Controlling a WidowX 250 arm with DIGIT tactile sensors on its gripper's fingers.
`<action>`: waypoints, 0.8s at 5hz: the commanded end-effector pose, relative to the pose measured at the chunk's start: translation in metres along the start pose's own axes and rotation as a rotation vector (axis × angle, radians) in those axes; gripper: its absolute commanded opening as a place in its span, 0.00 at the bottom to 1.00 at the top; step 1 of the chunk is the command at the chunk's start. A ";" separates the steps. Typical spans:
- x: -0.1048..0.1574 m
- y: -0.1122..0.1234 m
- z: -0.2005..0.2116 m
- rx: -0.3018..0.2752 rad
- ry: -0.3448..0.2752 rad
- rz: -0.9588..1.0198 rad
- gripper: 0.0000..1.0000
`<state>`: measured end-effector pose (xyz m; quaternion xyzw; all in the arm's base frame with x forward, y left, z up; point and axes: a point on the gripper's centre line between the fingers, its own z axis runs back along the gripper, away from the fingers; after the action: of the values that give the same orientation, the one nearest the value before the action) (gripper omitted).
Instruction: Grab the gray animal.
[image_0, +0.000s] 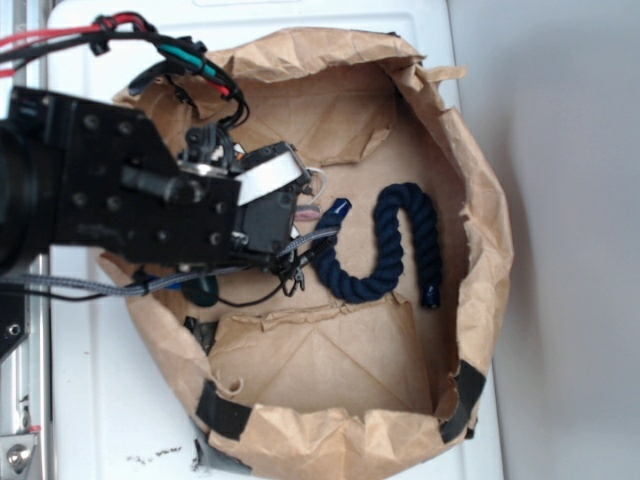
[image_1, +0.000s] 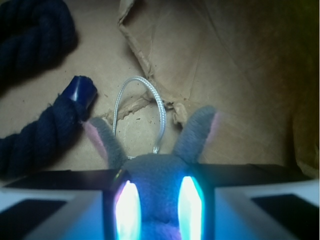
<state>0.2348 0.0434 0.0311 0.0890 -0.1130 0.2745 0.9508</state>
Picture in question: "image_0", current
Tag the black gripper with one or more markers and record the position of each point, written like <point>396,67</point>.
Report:
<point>84,173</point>

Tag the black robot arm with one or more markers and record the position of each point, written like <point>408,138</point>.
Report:
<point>76,172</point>

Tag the dark green marker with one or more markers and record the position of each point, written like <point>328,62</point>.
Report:
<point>202,291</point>

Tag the brown paper bag tray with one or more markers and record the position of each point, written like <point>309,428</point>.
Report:
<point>379,364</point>

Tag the aluminium frame rail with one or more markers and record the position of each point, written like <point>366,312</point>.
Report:
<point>27,450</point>

